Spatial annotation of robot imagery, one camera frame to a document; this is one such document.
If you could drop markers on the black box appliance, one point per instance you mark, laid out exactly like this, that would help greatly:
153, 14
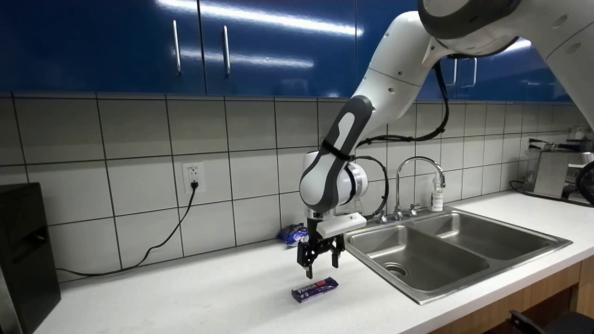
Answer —
25, 261

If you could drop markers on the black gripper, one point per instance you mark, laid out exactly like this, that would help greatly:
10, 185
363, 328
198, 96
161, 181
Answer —
322, 244

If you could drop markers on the stainless steel double sink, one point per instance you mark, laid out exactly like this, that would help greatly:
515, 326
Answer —
433, 261

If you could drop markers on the white wall power outlet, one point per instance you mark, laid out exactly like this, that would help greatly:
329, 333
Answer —
190, 170

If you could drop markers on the purple snack bar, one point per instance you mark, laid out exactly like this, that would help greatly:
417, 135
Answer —
315, 291

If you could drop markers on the black chair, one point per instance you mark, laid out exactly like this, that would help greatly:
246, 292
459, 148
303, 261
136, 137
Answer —
558, 328

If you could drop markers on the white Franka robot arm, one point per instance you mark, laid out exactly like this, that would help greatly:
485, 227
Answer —
396, 68

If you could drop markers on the blue snack bag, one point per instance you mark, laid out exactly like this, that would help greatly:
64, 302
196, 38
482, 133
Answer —
292, 235

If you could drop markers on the silver countertop appliance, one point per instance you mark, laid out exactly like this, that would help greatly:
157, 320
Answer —
554, 176

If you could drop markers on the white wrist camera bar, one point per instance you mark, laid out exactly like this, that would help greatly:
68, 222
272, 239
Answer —
344, 226

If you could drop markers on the chrome faucet knob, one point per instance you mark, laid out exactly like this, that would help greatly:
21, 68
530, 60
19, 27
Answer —
413, 211
383, 218

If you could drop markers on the chrome gooseneck faucet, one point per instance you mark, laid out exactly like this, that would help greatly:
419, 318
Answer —
420, 159

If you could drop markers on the wooden base cabinet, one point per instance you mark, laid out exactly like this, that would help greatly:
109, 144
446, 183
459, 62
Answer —
545, 291

